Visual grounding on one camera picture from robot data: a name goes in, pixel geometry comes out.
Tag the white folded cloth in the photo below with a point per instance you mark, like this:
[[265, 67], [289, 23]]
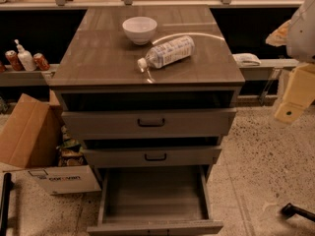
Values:
[[246, 59]]

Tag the black pole at left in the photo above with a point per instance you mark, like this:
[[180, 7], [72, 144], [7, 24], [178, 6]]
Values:
[[4, 205]]

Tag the white pump bottle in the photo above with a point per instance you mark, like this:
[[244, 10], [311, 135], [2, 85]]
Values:
[[25, 57]]

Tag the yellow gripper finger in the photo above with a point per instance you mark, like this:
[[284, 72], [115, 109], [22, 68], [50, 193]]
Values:
[[298, 94], [279, 36]]

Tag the right red soda can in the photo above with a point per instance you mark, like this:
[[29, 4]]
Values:
[[41, 62]]

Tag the grey drawer cabinet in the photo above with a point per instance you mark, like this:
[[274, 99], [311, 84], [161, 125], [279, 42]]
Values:
[[99, 71]]

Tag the top grey drawer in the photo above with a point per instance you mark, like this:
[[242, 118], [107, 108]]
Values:
[[100, 125]]

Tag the clear plastic water bottle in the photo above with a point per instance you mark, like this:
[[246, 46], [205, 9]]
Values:
[[167, 53]]

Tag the left red soda can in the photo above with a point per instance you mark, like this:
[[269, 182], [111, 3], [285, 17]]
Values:
[[13, 59]]

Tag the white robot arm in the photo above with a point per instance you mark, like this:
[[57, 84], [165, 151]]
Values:
[[298, 35]]

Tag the grey shelf rail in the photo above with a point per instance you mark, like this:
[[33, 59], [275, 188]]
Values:
[[12, 78]]

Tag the middle grey drawer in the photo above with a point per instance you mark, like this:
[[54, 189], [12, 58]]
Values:
[[151, 156]]

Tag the grey drawer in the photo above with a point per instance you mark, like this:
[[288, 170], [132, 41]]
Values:
[[100, 125], [151, 156], [155, 201]]

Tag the red soda can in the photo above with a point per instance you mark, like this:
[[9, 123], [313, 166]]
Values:
[[13, 59], [41, 62]]

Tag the snack bags in box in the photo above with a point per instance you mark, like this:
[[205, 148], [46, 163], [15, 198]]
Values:
[[70, 152]]

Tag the open cardboard box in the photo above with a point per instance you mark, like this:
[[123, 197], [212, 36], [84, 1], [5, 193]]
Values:
[[29, 140]]

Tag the bottom grey drawer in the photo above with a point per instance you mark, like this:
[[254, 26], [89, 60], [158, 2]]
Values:
[[155, 201]]

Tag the white ceramic bowl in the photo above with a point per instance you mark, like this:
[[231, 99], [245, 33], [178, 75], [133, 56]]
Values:
[[140, 30]]

